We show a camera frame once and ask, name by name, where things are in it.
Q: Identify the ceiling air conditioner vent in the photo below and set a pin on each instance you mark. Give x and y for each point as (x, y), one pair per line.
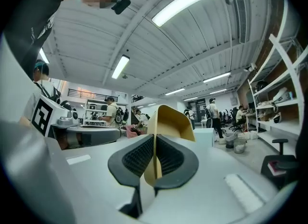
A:
(241, 18)

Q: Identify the grey mesh waste basket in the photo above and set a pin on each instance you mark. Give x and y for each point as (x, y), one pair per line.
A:
(229, 140)
(239, 146)

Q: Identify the red notebook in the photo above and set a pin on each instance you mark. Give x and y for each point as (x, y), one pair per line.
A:
(276, 167)

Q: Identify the black balcony railing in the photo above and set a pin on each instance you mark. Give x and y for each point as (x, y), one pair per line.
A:
(91, 94)

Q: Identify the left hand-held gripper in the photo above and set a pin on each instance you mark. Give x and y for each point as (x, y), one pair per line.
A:
(43, 115)

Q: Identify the white bag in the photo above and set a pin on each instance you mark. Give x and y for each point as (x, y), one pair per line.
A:
(284, 95)

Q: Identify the long ceiling light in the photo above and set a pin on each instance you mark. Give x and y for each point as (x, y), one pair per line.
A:
(175, 91)
(216, 77)
(44, 55)
(120, 67)
(187, 2)

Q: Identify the pink cloth bundle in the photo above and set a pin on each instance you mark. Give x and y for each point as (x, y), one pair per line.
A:
(132, 131)

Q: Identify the small white shelf unit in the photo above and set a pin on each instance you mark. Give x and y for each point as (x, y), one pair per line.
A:
(92, 109)

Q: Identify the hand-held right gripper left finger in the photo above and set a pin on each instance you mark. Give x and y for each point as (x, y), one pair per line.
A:
(130, 162)

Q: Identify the black head-mounted camera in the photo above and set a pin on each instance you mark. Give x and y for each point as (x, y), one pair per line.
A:
(121, 5)

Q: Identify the large white shelf unit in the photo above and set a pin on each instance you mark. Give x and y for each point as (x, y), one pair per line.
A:
(286, 73)

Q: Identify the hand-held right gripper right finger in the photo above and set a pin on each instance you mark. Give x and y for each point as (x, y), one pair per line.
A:
(178, 165)

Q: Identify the tan paper container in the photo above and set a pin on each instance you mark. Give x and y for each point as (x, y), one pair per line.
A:
(172, 119)

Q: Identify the black office chair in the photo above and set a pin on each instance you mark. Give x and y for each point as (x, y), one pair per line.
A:
(281, 167)

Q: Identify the white security camera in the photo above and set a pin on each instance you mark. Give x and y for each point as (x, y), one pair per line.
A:
(251, 67)

